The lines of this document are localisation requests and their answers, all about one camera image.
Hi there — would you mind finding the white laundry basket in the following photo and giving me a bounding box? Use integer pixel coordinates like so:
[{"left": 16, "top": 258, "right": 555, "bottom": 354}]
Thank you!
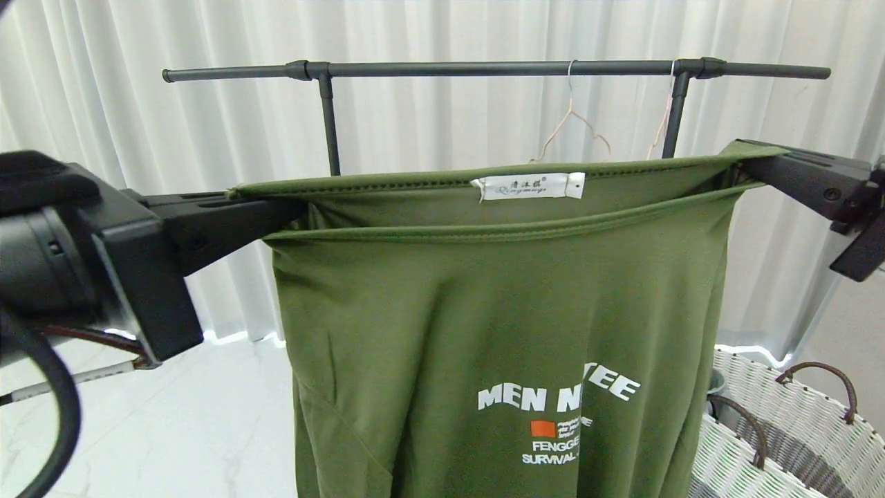
[{"left": 688, "top": 348, "right": 885, "bottom": 498}]

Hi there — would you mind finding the white curtain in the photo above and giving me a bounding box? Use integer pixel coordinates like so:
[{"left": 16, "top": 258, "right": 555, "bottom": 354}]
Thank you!
[{"left": 0, "top": 0, "right": 885, "bottom": 360}]

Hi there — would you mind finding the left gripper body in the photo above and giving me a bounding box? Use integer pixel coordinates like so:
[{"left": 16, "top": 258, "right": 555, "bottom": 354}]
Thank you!
[{"left": 0, "top": 163, "right": 205, "bottom": 365}]

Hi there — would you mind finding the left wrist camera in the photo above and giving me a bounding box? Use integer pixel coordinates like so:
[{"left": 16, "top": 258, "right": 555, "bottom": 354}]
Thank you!
[{"left": 0, "top": 149, "right": 101, "bottom": 216}]

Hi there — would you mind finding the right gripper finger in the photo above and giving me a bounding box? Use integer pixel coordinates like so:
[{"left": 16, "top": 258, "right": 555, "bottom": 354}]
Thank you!
[
  {"left": 736, "top": 140, "right": 874, "bottom": 171},
  {"left": 743, "top": 156, "right": 869, "bottom": 223}
]

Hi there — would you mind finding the pink clothes hanger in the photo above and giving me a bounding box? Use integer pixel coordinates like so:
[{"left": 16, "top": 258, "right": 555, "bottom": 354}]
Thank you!
[
  {"left": 529, "top": 60, "right": 613, "bottom": 165},
  {"left": 646, "top": 61, "right": 676, "bottom": 161}
]

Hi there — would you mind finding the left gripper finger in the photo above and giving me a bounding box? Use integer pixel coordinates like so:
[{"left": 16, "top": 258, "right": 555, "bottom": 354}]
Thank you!
[
  {"left": 162, "top": 200, "right": 306, "bottom": 277},
  {"left": 138, "top": 190, "right": 240, "bottom": 209}
]

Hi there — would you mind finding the green long-sleeved shirt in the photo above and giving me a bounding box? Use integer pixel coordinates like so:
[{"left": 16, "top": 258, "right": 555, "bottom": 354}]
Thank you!
[{"left": 228, "top": 140, "right": 789, "bottom": 498}]

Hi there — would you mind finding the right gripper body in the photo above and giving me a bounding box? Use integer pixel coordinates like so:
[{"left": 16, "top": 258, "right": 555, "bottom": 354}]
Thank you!
[{"left": 830, "top": 156, "right": 885, "bottom": 283}]

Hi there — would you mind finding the black clothes rack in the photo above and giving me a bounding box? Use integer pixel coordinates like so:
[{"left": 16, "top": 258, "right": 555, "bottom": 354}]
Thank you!
[{"left": 162, "top": 57, "right": 832, "bottom": 177}]

